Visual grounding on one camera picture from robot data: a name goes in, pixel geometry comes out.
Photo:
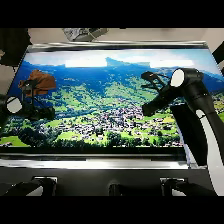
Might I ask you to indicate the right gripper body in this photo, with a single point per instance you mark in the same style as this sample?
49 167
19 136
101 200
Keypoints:
165 82

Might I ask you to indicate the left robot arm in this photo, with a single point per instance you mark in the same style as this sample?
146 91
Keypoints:
37 112

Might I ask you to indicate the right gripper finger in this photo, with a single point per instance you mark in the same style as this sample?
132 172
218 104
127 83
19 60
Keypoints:
150 75
152 86

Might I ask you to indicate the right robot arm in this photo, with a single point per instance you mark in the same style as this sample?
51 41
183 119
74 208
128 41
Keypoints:
196 100

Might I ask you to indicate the brown garment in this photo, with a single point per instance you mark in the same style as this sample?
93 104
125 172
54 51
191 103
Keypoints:
42 82

